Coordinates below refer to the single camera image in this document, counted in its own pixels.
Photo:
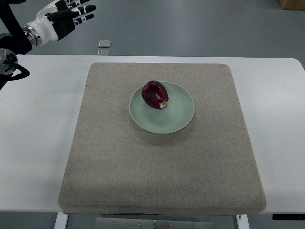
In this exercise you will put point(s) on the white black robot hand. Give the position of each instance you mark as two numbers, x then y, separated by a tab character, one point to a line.
57	20

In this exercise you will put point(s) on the red apple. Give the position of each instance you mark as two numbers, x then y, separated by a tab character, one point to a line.
155	95

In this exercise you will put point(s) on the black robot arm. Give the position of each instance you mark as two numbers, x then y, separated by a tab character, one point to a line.
12	43

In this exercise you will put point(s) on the upper floor socket plate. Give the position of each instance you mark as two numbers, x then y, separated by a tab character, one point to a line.
104	44

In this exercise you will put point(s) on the floor socket plate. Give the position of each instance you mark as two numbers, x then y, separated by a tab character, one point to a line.
104	44
104	52

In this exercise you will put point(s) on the lower floor socket plate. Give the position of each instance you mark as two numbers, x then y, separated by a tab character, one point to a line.
104	52

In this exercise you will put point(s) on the green plate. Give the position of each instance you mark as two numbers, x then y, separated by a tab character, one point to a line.
177	115

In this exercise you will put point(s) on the beige fabric mat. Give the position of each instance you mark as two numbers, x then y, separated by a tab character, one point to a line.
116	167

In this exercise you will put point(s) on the cardboard box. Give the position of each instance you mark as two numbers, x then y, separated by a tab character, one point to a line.
292	4

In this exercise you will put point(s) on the black table control panel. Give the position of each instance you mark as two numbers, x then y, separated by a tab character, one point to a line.
288	216

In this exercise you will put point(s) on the white table leg frame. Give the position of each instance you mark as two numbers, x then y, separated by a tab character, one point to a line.
61	221

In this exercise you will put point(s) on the metal base plate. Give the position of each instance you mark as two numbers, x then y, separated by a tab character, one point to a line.
118	223

